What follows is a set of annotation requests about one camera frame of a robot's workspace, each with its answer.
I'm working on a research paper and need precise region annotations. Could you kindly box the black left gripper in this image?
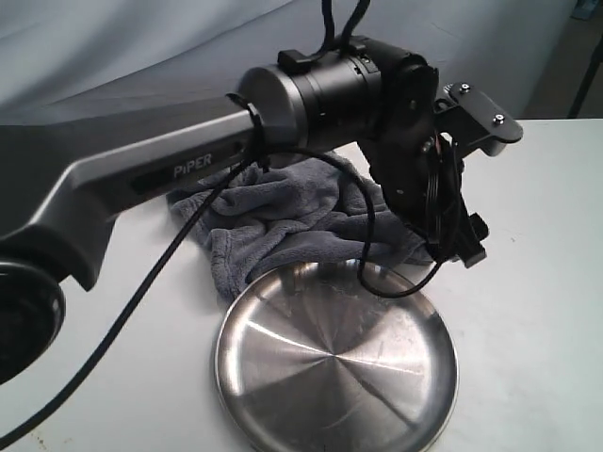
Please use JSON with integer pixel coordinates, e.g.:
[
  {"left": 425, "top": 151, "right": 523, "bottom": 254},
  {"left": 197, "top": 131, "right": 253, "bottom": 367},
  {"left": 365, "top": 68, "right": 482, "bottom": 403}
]
[{"left": 362, "top": 134, "right": 488, "bottom": 268}]

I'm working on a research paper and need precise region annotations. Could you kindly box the grey blue fleece towel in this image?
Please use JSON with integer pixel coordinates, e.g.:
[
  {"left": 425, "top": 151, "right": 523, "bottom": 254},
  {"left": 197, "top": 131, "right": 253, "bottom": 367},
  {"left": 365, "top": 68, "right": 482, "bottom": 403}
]
[{"left": 167, "top": 159, "right": 432, "bottom": 302}]

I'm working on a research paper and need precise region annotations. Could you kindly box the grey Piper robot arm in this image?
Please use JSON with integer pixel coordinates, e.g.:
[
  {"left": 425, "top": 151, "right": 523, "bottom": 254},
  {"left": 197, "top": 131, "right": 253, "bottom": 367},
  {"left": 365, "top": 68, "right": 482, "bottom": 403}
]
[{"left": 1, "top": 37, "right": 488, "bottom": 381}]

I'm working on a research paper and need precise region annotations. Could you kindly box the black backdrop stand pole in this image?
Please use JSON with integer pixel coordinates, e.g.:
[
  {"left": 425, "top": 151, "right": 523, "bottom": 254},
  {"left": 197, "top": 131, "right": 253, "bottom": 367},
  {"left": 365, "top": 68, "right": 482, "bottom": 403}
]
[{"left": 566, "top": 27, "right": 603, "bottom": 119}]

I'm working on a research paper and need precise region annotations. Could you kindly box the round stainless steel plate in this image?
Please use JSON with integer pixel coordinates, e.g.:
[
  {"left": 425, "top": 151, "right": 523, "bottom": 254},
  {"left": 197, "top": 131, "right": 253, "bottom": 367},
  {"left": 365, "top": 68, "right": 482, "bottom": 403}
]
[{"left": 214, "top": 260, "right": 459, "bottom": 451}]

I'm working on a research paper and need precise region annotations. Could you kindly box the grey fabric backdrop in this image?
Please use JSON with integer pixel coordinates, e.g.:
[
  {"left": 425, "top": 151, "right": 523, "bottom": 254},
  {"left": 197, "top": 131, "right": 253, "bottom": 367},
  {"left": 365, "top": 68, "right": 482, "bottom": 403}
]
[{"left": 1, "top": 1, "right": 575, "bottom": 124}]

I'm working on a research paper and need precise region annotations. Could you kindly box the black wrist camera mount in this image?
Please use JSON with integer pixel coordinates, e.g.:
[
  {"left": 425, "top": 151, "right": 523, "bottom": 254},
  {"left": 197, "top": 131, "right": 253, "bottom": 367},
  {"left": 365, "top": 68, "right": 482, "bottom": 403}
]
[{"left": 435, "top": 82, "right": 524, "bottom": 159}]

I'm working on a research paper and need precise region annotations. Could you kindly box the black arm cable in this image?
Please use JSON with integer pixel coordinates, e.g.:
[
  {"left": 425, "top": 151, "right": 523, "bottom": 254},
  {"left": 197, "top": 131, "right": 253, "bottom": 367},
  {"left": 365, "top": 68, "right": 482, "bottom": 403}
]
[{"left": 0, "top": 0, "right": 465, "bottom": 444}]

